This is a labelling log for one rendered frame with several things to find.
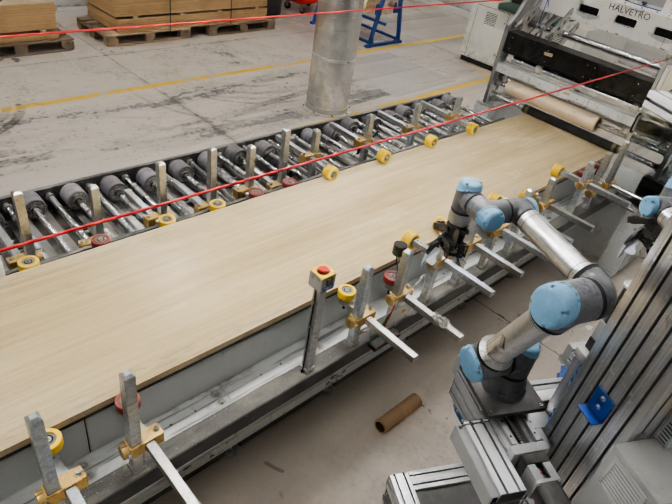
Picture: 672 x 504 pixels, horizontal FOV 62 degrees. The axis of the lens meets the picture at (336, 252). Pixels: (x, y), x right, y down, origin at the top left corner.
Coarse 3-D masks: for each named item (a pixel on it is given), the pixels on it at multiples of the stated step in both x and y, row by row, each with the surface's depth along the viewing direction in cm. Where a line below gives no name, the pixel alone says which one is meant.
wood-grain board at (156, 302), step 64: (512, 128) 427; (320, 192) 307; (384, 192) 318; (448, 192) 329; (512, 192) 341; (128, 256) 240; (192, 256) 246; (256, 256) 253; (320, 256) 260; (384, 256) 267; (0, 320) 201; (64, 320) 205; (128, 320) 210; (192, 320) 215; (256, 320) 220; (0, 384) 180; (64, 384) 183; (0, 448) 162
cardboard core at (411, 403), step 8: (408, 400) 304; (416, 400) 306; (392, 408) 300; (400, 408) 299; (408, 408) 301; (416, 408) 306; (384, 416) 294; (392, 416) 294; (400, 416) 297; (376, 424) 295; (384, 424) 290; (392, 424) 293; (384, 432) 291
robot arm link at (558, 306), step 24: (552, 288) 139; (576, 288) 139; (600, 288) 141; (528, 312) 152; (552, 312) 139; (576, 312) 137; (600, 312) 141; (504, 336) 161; (528, 336) 153; (480, 360) 170; (504, 360) 166
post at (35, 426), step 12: (24, 420) 143; (36, 420) 142; (36, 432) 144; (36, 444) 146; (48, 444) 149; (36, 456) 149; (48, 456) 151; (48, 468) 154; (48, 480) 156; (48, 492) 159
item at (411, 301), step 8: (392, 288) 256; (408, 296) 252; (408, 304) 252; (416, 304) 249; (424, 312) 246; (432, 312) 246; (432, 320) 244; (440, 328) 242; (448, 328) 239; (456, 336) 236
